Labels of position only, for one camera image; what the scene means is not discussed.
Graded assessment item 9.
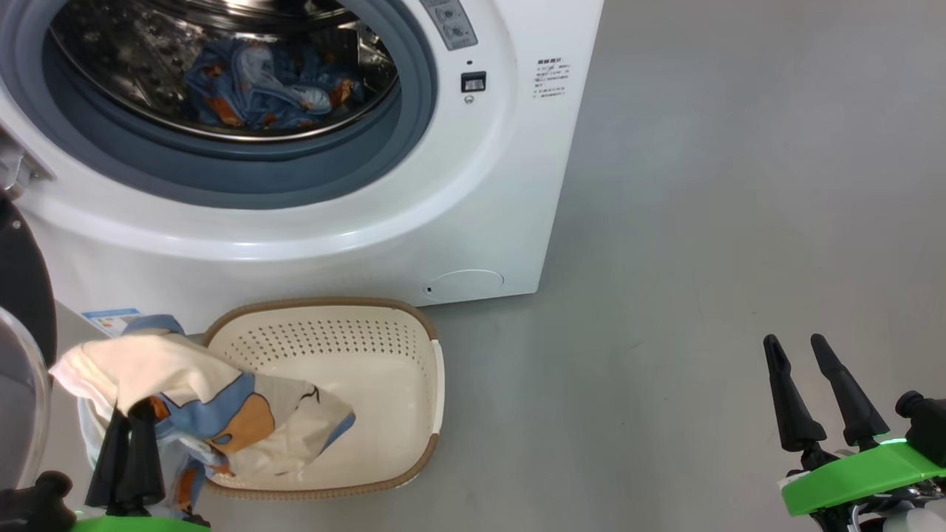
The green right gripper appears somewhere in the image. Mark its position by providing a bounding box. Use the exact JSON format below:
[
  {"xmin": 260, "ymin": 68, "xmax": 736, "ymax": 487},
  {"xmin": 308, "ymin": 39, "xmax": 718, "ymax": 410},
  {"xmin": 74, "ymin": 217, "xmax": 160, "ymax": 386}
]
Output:
[{"xmin": 763, "ymin": 334, "xmax": 946, "ymax": 532}]

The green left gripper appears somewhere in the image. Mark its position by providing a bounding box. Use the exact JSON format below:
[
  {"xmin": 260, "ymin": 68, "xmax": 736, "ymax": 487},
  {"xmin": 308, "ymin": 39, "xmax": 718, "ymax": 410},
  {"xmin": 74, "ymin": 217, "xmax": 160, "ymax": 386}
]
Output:
[{"xmin": 70, "ymin": 403, "xmax": 212, "ymax": 532}]

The cream blue orange print garment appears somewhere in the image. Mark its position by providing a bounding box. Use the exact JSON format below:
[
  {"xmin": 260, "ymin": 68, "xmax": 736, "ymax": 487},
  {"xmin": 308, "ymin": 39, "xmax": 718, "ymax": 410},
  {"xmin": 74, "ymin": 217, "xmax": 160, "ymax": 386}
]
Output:
[{"xmin": 48, "ymin": 314, "xmax": 358, "ymax": 522}]

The dark round glass washer door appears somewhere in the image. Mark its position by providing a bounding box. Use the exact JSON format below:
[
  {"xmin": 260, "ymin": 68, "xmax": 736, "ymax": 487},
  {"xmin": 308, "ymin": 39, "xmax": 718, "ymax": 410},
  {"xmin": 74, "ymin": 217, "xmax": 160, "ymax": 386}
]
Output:
[{"xmin": 0, "ymin": 196, "xmax": 59, "ymax": 493}]

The blue cartoon print garment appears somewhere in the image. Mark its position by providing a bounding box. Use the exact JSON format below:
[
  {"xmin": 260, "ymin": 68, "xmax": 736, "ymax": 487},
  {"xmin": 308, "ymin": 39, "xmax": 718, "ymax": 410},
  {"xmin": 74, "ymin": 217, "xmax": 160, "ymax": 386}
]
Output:
[{"xmin": 183, "ymin": 37, "xmax": 367, "ymax": 133}]

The cream perforated laundry basket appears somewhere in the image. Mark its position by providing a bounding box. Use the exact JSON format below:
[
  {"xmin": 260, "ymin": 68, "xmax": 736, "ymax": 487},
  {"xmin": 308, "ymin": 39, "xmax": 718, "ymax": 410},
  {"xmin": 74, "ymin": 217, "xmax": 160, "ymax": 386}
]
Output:
[{"xmin": 78, "ymin": 297, "xmax": 445, "ymax": 501}]

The grey-blue rubber door gasket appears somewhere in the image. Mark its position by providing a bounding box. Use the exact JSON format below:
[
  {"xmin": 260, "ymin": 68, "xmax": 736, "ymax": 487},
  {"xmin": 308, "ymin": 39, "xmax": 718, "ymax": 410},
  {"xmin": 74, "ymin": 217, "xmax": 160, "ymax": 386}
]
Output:
[{"xmin": 0, "ymin": 0, "xmax": 439, "ymax": 211}]

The metal door hinge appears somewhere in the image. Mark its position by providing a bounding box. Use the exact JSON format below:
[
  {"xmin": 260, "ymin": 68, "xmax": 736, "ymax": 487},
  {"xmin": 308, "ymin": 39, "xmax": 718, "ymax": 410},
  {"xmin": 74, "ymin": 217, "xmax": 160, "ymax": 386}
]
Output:
[{"xmin": 0, "ymin": 129, "xmax": 57, "ymax": 200}]

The white front-load washing machine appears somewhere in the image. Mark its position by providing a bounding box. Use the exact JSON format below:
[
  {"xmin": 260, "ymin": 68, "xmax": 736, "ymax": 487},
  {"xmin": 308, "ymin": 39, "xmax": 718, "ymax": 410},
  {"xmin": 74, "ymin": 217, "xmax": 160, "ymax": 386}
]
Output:
[{"xmin": 0, "ymin": 0, "xmax": 605, "ymax": 335}]

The blue white energy label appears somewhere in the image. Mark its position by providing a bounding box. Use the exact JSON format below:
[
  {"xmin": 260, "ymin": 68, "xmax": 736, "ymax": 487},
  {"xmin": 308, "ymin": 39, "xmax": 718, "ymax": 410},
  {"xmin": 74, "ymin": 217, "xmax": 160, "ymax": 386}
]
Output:
[{"xmin": 81, "ymin": 307, "xmax": 144, "ymax": 339}]

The round white filter cover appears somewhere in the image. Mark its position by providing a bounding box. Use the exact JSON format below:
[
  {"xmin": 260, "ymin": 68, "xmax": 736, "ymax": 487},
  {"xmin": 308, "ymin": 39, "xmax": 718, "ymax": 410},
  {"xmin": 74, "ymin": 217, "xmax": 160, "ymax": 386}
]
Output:
[{"xmin": 426, "ymin": 267, "xmax": 506, "ymax": 303}]

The perforated steel washer drum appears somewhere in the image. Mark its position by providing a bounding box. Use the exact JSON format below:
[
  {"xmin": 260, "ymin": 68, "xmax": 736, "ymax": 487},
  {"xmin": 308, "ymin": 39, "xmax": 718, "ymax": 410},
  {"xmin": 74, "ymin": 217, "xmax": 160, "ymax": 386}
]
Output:
[{"xmin": 48, "ymin": 0, "xmax": 404, "ymax": 143}]

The black text warning sticker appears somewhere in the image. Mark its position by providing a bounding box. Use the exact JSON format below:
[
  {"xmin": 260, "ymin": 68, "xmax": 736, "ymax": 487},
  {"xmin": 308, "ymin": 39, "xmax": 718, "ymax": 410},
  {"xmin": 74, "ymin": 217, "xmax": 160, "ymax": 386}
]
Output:
[{"xmin": 534, "ymin": 56, "xmax": 575, "ymax": 101}]

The grey instruction label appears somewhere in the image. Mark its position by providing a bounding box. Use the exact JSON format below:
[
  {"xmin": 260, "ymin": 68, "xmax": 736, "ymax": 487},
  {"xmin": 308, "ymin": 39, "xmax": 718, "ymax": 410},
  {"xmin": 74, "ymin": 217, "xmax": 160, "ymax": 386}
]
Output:
[{"xmin": 419, "ymin": 0, "xmax": 480, "ymax": 52}]

